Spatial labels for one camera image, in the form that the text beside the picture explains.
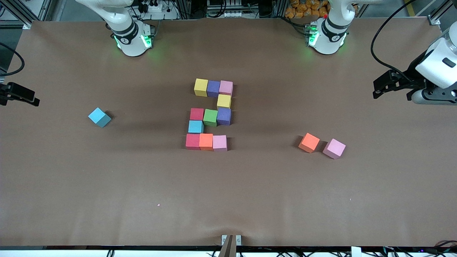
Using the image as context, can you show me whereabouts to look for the purple foam cube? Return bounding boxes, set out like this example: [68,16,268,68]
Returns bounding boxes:
[207,81,221,98]
[217,108,232,126]

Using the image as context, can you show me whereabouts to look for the green foam cube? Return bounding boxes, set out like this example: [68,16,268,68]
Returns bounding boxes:
[203,109,218,127]

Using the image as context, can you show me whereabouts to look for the orange foam cube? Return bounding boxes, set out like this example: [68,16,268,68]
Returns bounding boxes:
[199,133,214,151]
[298,133,320,153]

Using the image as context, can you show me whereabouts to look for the bag of oranges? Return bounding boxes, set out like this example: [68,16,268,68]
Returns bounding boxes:
[285,0,331,19]

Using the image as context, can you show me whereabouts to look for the white power strip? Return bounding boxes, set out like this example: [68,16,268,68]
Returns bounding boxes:
[137,2,165,13]

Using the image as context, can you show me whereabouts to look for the grey equipment rack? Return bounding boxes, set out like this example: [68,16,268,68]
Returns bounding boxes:
[206,0,250,18]

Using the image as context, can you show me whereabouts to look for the brown table cover sheet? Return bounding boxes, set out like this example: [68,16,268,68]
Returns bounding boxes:
[0,18,457,247]

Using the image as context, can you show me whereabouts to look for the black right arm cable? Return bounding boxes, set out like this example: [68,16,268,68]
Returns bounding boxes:
[0,42,25,77]

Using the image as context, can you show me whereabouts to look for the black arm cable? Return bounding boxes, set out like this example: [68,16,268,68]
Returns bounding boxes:
[0,42,25,77]
[370,0,420,86]

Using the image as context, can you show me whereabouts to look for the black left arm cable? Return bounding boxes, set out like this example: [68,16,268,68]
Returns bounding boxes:
[370,0,420,86]

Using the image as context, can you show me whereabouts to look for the aluminium frame strut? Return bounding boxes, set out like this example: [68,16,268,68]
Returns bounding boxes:
[428,0,457,25]
[0,0,52,30]

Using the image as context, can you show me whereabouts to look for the black cable bundle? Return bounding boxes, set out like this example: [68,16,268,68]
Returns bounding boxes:
[434,240,457,256]

